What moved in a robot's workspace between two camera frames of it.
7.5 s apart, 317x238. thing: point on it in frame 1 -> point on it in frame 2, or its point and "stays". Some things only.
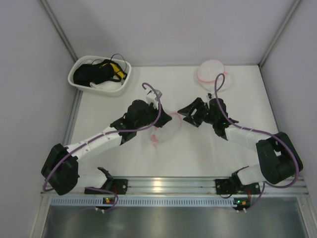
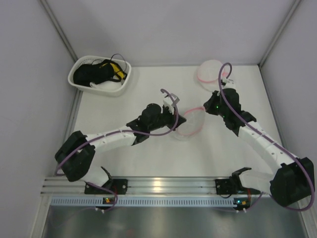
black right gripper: x=201 y=113 -> x=211 y=104
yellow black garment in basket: x=118 y=74 stays
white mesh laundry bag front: x=167 y=132 -> x=194 y=124
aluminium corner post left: x=47 y=7 stays
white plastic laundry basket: x=112 y=88 stays
